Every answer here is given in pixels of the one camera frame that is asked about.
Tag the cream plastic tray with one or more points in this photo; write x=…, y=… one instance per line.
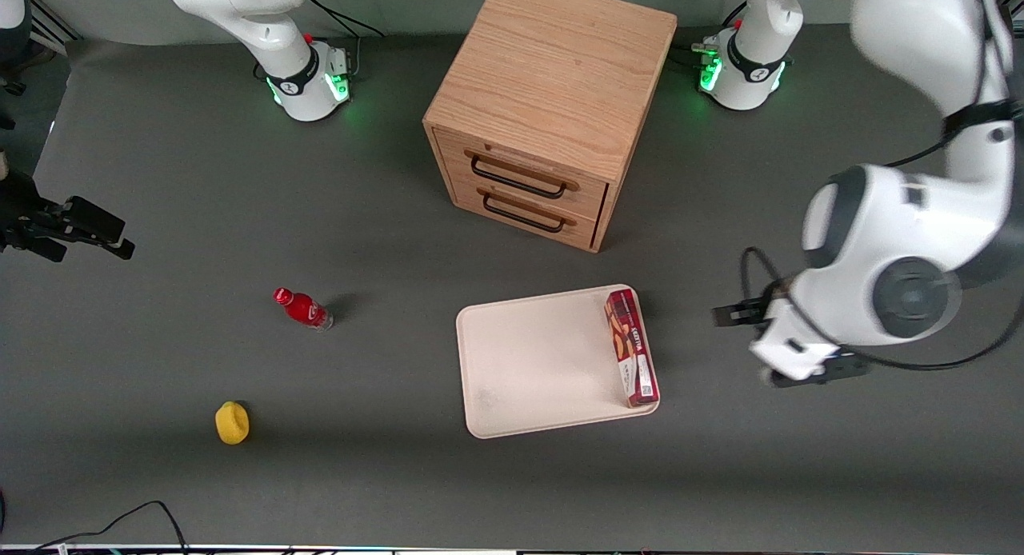
x=536, y=363

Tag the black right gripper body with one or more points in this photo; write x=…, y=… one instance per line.
x=32, y=221

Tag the red plastic bottle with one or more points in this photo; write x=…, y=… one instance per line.
x=302, y=308

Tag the wooden drawer cabinet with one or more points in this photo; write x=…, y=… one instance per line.
x=552, y=59

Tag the wooden drawer front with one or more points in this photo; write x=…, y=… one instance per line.
x=468, y=197
x=588, y=199

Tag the yellow lemon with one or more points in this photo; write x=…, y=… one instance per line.
x=232, y=423

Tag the red tartan cookie box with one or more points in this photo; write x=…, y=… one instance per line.
x=632, y=347

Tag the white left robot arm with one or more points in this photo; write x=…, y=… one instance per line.
x=896, y=219

